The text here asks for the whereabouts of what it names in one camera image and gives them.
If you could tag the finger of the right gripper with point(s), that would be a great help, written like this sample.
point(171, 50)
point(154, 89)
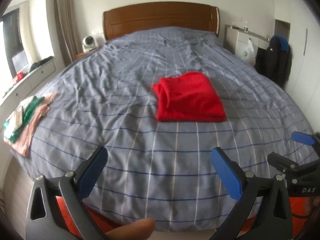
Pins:
point(282, 164)
point(303, 138)

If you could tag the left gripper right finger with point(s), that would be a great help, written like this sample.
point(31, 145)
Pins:
point(274, 217)

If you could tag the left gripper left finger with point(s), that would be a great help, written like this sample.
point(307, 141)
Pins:
point(44, 219)

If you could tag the red knit sweater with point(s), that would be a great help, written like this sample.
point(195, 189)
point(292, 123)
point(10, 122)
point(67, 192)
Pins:
point(189, 97)

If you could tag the operator left hand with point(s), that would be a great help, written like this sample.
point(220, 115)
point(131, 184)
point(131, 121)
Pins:
point(139, 230)

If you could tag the pink folded garment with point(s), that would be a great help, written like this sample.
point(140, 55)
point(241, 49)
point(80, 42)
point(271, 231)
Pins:
point(22, 144)

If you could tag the black jacket on chair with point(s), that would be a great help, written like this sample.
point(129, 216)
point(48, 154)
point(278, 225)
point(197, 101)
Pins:
point(273, 63)

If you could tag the blue garment on chair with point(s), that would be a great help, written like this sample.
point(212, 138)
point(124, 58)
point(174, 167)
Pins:
point(283, 42)

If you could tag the grey plaid duvet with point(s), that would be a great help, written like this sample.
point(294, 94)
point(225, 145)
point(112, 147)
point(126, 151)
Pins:
point(162, 170)

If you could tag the white plastic bag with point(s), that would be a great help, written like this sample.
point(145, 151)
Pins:
point(248, 55)

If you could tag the green white folded garment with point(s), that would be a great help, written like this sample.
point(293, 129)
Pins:
point(20, 117)

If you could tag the white dresser cabinet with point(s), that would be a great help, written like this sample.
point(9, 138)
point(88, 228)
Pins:
point(235, 40)

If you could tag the white wardrobe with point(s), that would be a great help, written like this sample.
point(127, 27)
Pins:
point(303, 82)

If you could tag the white window bench drawers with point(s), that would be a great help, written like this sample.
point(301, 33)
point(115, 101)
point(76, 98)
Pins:
point(24, 87)

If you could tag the beige curtain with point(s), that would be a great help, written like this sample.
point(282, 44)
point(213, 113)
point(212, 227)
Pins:
point(63, 31)

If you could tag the wooden headboard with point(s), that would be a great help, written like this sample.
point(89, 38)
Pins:
point(144, 16)

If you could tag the white round camera device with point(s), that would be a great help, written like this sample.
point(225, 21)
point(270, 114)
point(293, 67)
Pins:
point(89, 44)

